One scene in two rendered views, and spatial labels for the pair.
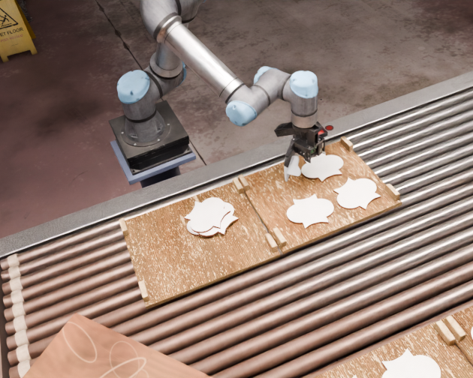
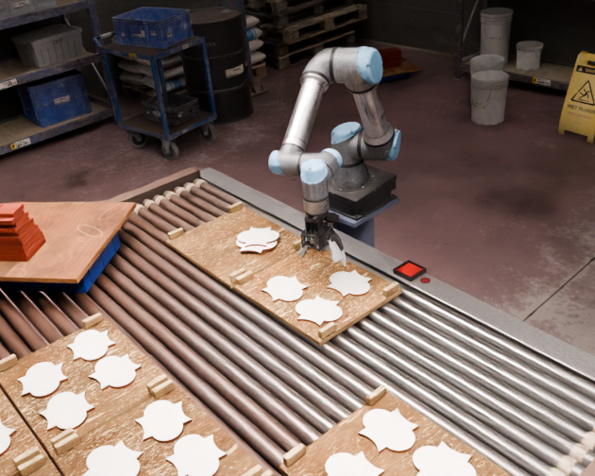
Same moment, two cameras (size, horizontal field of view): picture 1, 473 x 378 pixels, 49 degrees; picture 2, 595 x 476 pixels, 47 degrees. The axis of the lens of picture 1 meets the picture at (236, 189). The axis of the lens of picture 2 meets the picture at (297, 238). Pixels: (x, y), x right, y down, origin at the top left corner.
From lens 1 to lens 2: 1.93 m
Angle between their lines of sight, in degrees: 54
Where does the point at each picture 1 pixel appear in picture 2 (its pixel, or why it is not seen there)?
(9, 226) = not seen: hidden behind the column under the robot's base
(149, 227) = (241, 219)
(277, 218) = (270, 274)
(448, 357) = (137, 392)
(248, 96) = (284, 153)
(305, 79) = (308, 164)
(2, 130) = (465, 178)
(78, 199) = (413, 255)
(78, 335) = (117, 209)
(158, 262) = (207, 233)
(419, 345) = (147, 374)
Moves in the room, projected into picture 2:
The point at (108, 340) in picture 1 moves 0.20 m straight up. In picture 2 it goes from (114, 219) to (101, 168)
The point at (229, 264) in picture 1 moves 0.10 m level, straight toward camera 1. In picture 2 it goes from (212, 263) to (185, 273)
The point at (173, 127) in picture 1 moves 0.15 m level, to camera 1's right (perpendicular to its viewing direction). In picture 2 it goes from (362, 191) to (382, 206)
